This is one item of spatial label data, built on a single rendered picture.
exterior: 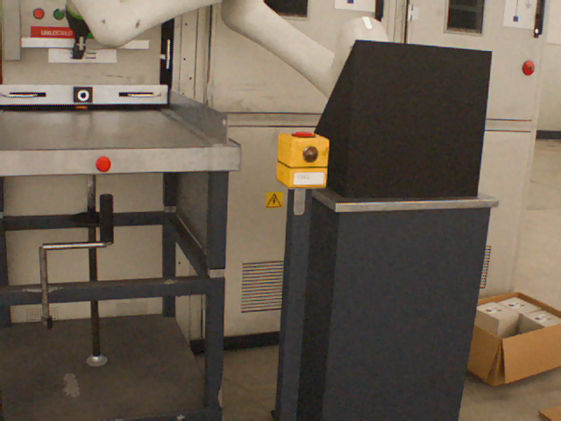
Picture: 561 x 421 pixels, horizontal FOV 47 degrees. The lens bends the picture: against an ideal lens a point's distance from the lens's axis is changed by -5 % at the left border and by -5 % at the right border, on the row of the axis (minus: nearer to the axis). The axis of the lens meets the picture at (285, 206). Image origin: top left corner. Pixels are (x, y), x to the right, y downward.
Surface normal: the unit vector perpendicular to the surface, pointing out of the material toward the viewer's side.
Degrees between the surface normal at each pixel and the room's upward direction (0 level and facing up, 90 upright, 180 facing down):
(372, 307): 90
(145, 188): 90
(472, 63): 90
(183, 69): 90
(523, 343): 69
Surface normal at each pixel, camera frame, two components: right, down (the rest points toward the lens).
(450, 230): 0.31, 0.25
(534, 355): 0.46, -0.04
